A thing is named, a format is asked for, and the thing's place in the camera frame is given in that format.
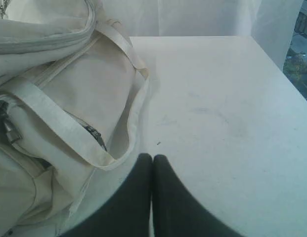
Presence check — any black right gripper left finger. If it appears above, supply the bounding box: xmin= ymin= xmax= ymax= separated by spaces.
xmin=63 ymin=153 xmax=152 ymax=237

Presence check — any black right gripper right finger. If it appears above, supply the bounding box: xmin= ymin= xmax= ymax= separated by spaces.
xmin=152 ymin=155 xmax=241 ymax=237

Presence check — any cream fabric duffel bag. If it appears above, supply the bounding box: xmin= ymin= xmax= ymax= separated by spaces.
xmin=0 ymin=0 xmax=149 ymax=237

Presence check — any white backdrop curtain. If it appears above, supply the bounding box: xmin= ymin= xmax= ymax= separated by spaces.
xmin=102 ymin=0 xmax=303 ymax=69

